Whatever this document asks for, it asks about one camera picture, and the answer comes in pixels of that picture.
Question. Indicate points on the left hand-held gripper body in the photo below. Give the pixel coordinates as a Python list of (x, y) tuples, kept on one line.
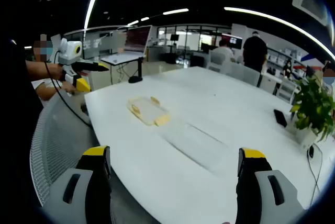
[(68, 52)]

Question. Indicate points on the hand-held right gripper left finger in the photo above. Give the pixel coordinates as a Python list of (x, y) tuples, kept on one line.
[(78, 195)]

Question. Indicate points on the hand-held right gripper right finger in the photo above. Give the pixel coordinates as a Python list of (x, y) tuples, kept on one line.
[(261, 195)]

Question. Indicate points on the clear box with yellow buckle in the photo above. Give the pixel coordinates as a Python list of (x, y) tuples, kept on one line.
[(149, 110)]

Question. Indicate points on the person's left hand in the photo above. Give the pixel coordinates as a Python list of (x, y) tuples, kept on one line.
[(56, 72)]

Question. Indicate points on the white side table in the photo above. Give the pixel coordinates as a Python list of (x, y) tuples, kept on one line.
[(123, 58)]

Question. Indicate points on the black stand with round base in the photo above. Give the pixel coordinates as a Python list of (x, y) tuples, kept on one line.
[(135, 79)]

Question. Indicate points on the ceiling strip light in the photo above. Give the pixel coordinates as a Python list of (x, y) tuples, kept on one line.
[(175, 11), (133, 22), (144, 18), (91, 9)]

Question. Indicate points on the tilted display screen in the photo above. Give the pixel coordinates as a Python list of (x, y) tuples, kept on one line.
[(137, 40)]

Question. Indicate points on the grey mesh office chair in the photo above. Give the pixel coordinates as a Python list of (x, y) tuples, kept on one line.
[(57, 135)]

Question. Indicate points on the person's black shirt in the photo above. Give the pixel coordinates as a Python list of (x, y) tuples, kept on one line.
[(23, 109)]

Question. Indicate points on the black computer mouse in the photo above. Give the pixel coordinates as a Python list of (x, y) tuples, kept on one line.
[(310, 152)]

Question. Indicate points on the white plant pot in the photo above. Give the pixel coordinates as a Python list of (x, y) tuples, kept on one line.
[(305, 137)]

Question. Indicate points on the black phone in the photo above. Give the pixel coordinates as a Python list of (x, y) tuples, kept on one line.
[(280, 118)]

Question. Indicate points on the green potted plant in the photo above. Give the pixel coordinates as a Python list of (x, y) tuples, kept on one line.
[(314, 103)]

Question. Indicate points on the white office chair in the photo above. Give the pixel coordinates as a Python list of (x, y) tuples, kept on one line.
[(286, 90), (217, 59), (244, 75)]

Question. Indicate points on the black desk monitor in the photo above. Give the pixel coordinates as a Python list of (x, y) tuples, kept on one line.
[(206, 47)]

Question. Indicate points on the shelf with storage boxes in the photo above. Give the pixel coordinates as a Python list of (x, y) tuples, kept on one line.
[(281, 59)]

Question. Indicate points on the long curved ceiling light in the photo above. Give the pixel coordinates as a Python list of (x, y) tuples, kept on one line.
[(274, 19)]

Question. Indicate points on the ceiling air vent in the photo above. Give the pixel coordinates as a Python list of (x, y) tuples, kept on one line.
[(310, 2)]

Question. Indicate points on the red blue wall graphic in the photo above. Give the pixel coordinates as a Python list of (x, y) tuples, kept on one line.
[(311, 60)]

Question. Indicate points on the wall screen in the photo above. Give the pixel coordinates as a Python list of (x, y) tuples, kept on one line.
[(233, 40)]

